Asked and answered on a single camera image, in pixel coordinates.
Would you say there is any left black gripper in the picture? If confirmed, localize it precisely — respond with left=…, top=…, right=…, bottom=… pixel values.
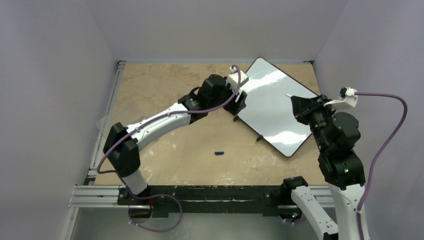
left=209, top=77, right=247, bottom=116

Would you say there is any white whiteboard black frame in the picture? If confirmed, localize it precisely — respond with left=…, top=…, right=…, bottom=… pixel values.
left=237, top=57, right=318, bottom=157

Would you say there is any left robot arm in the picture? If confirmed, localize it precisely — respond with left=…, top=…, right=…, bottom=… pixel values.
left=103, top=72, right=249, bottom=205

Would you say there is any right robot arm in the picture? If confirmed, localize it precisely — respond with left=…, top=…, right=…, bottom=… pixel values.
left=280, top=95, right=370, bottom=240

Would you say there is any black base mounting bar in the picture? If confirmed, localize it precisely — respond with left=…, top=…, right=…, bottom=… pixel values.
left=117, top=185, right=303, bottom=222

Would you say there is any clear plastic bag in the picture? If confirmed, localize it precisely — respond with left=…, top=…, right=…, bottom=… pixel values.
left=95, top=101, right=146, bottom=135

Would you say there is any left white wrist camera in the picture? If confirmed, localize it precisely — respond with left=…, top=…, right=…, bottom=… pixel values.
left=225, top=65, right=249, bottom=92

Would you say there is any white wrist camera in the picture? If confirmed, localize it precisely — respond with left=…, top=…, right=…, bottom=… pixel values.
left=225, top=65, right=249, bottom=92
left=323, top=87, right=358, bottom=111

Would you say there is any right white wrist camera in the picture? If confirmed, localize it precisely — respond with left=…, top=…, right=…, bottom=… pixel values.
left=323, top=87, right=358, bottom=111

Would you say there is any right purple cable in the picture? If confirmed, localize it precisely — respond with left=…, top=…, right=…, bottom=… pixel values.
left=354, top=92, right=408, bottom=240

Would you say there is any aluminium frame rail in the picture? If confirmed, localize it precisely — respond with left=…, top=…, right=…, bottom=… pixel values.
left=59, top=60, right=127, bottom=240

